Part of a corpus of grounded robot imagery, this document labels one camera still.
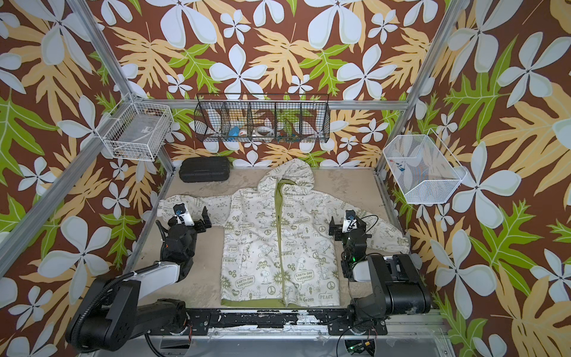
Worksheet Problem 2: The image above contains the white green printed jacket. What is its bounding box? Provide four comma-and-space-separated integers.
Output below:
155, 158, 411, 309

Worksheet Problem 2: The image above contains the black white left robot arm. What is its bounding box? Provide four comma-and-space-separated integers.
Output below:
65, 203, 212, 353

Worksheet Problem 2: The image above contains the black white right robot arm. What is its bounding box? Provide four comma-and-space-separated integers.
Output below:
329, 211, 432, 335

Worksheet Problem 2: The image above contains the black plastic case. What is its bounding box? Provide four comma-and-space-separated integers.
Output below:
178, 156, 230, 183

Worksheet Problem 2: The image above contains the white mesh basket right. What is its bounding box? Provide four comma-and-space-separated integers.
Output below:
383, 130, 468, 205

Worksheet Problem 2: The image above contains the blue object in basket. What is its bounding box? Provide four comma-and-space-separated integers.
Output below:
228, 126, 241, 138

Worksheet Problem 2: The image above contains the larger tape roll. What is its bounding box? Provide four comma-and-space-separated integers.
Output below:
253, 126, 274, 138

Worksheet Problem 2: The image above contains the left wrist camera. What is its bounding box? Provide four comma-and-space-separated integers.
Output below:
173, 203, 194, 226

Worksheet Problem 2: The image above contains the white wire basket left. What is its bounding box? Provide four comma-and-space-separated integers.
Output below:
96, 95, 174, 162

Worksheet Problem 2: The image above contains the black wire shelf basket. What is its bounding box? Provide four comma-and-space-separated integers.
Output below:
192, 93, 331, 143

